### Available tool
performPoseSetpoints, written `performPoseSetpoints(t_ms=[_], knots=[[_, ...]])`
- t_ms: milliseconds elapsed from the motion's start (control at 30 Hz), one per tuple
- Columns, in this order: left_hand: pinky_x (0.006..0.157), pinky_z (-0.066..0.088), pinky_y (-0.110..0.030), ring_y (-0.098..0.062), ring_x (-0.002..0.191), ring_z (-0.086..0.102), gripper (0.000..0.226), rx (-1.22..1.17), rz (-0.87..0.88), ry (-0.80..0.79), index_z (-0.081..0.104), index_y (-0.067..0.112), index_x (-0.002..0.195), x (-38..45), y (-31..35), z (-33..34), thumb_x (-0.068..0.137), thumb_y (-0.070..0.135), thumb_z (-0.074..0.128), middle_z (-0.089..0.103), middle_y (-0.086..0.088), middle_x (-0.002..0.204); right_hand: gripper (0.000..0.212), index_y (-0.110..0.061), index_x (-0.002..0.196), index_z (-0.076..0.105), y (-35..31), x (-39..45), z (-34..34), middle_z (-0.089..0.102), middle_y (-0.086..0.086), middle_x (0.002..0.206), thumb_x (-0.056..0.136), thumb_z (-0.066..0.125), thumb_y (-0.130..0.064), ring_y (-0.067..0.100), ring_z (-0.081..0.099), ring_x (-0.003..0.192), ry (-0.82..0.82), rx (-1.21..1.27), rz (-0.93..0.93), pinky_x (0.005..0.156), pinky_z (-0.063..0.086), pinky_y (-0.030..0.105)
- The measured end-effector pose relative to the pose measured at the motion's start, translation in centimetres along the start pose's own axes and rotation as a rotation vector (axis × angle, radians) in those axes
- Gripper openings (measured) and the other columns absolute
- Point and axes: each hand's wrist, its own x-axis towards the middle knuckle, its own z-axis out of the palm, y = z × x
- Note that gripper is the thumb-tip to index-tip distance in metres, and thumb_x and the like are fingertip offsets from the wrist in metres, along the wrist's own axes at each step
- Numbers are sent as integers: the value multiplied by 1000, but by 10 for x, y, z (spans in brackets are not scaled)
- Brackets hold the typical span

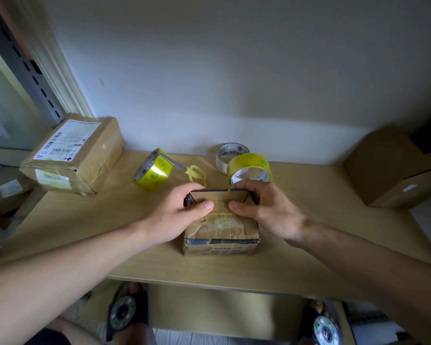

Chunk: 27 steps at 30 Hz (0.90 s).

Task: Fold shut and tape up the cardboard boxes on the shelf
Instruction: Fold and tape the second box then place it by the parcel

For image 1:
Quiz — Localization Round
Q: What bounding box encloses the white door frame trim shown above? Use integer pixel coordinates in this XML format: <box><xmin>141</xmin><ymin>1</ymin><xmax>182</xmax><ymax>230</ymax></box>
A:
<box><xmin>20</xmin><ymin>0</ymin><xmax>95</xmax><ymax>118</ymax></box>

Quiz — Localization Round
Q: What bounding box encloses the white tape roll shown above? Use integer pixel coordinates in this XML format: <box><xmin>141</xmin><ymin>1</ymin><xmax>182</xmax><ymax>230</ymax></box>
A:
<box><xmin>215</xmin><ymin>142</ymin><xmax>251</xmax><ymax>176</ymax></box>

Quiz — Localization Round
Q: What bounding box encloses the person's black sandal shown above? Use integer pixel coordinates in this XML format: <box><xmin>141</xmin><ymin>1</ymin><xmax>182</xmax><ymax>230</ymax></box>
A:
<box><xmin>105</xmin><ymin>282</ymin><xmax>150</xmax><ymax>342</ymax></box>
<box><xmin>297</xmin><ymin>299</ymin><xmax>344</xmax><ymax>345</ymax></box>

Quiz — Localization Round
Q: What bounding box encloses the person's right black sandal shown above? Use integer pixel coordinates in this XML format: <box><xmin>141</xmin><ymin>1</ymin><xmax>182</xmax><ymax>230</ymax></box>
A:
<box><xmin>297</xmin><ymin>299</ymin><xmax>344</xmax><ymax>345</ymax></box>

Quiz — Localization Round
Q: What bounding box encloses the person's left forearm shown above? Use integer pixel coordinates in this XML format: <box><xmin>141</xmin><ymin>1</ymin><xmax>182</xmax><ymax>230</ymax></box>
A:
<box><xmin>0</xmin><ymin>220</ymin><xmax>156</xmax><ymax>345</ymax></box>

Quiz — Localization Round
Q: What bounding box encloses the person's right forearm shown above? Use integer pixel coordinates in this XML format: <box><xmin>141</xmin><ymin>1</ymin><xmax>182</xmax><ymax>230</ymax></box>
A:
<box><xmin>285</xmin><ymin>218</ymin><xmax>431</xmax><ymax>345</ymax></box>

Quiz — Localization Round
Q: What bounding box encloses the plain brown cardboard box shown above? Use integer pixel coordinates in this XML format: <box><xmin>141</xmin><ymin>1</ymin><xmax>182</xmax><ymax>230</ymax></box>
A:
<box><xmin>343</xmin><ymin>127</ymin><xmax>431</xmax><ymax>209</ymax></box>

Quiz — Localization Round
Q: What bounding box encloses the taped cardboard parcel with label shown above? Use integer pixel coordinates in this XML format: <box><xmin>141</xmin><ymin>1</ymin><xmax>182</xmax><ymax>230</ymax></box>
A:
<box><xmin>19</xmin><ymin>113</ymin><xmax>126</xmax><ymax>196</ymax></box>

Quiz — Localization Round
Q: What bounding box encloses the person's left hand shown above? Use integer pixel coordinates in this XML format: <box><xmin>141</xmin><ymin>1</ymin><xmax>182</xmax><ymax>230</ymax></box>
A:
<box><xmin>142</xmin><ymin>183</ymin><xmax>215</xmax><ymax>246</ymax></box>

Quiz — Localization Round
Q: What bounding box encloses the small worn cardboard box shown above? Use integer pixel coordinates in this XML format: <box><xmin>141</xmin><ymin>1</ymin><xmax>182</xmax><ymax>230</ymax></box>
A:
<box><xmin>182</xmin><ymin>189</ymin><xmax>261</xmax><ymax>258</ymax></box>

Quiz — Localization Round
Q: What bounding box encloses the grey perforated metal shelf post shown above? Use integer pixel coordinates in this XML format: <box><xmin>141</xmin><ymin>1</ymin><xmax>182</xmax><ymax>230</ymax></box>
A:
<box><xmin>0</xmin><ymin>0</ymin><xmax>66</xmax><ymax>127</ymax></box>

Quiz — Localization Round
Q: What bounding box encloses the cardboard box with small label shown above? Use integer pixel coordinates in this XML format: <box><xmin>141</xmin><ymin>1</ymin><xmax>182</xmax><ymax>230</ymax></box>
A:
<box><xmin>0</xmin><ymin>166</ymin><xmax>36</xmax><ymax>217</ymax></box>

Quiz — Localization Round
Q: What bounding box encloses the person's left black sandal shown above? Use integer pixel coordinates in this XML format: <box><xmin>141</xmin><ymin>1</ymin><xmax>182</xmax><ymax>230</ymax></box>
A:
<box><xmin>105</xmin><ymin>282</ymin><xmax>150</xmax><ymax>342</ymax></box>

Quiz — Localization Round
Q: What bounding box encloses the person's left leg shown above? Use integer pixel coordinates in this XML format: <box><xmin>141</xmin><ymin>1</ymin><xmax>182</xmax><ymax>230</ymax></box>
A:
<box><xmin>24</xmin><ymin>316</ymin><xmax>105</xmax><ymax>345</ymax></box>

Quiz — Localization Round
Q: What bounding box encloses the person's right hand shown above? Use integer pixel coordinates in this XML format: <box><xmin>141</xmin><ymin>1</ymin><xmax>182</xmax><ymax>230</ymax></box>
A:
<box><xmin>228</xmin><ymin>179</ymin><xmax>308</xmax><ymax>247</ymax></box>

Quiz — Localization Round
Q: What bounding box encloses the yellow tape roll with loose strip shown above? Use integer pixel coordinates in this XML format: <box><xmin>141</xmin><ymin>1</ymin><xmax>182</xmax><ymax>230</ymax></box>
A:
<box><xmin>133</xmin><ymin>148</ymin><xmax>187</xmax><ymax>193</ymax></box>

